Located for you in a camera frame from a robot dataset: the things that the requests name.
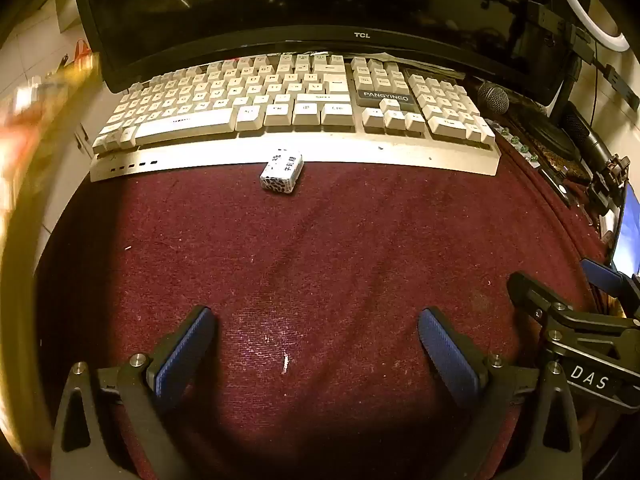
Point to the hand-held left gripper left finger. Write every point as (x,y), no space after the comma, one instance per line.
(182,355)

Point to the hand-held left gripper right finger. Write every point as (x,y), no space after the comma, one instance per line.
(450,355)

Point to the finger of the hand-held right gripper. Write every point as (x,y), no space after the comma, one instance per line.
(607,277)
(530,292)

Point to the yellow cardboard box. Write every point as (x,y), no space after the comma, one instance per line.
(22,185)

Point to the black jointed holder arm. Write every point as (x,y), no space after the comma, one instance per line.
(542,15)

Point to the phone with lit screen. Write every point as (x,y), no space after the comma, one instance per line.
(629,230)

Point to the black stand clamp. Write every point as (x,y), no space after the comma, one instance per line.
(610,180)

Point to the black cylinder device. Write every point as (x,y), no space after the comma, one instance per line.
(582,132)

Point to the dark audio box with knobs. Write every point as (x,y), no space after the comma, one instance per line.
(550,135)

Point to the dark red table cloth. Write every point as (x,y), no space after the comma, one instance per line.
(325,260)

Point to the black mesh-head microphone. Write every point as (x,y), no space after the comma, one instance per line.
(492,97)

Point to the small spotted white candy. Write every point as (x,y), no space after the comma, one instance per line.
(282,171)

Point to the white computer keyboard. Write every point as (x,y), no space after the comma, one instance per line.
(300,110)

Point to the black computer monitor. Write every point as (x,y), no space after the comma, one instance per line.
(250,0)

